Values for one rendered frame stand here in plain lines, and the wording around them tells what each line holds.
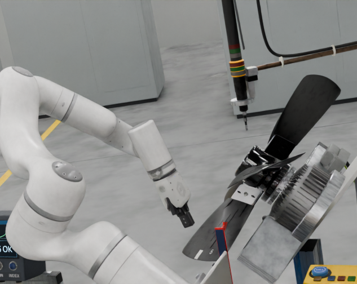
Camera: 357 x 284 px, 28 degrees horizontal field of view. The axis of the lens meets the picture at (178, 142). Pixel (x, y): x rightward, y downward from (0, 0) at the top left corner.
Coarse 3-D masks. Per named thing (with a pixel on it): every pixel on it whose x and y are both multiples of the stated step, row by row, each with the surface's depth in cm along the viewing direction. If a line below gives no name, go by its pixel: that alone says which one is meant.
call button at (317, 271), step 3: (315, 267) 176; (318, 267) 176; (321, 267) 176; (324, 267) 176; (312, 270) 175; (315, 270) 175; (318, 270) 174; (321, 270) 174; (324, 270) 174; (327, 270) 174; (312, 273) 174; (315, 273) 174; (318, 273) 173; (321, 273) 173; (324, 273) 173; (327, 273) 174; (321, 276) 173
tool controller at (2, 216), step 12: (0, 216) 202; (0, 228) 202; (0, 240) 202; (0, 252) 202; (12, 252) 201; (24, 264) 200; (36, 264) 205; (0, 276) 203; (12, 276) 201; (24, 276) 200; (36, 276) 205
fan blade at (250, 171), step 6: (294, 156) 187; (300, 156) 190; (282, 162) 190; (288, 162) 198; (252, 168) 199; (258, 168) 193; (264, 168) 187; (240, 174) 199; (246, 174) 192; (252, 174) 188; (234, 180) 193; (240, 180) 188; (228, 186) 192
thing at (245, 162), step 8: (256, 152) 218; (264, 152) 220; (256, 160) 217; (264, 160) 217; (272, 160) 218; (240, 168) 218; (280, 168) 219; (288, 168) 216; (256, 176) 217; (264, 176) 217; (272, 176) 217; (280, 176) 215; (248, 184) 220; (256, 184) 218; (264, 184) 218; (272, 184) 215; (264, 192) 220; (272, 192) 215; (264, 200) 219
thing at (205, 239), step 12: (228, 204) 218; (240, 204) 216; (216, 216) 218; (228, 216) 214; (240, 216) 212; (204, 228) 218; (228, 228) 211; (240, 228) 208; (192, 240) 218; (204, 240) 213; (216, 240) 210; (228, 240) 206; (192, 252) 213; (204, 252) 208; (216, 252) 205
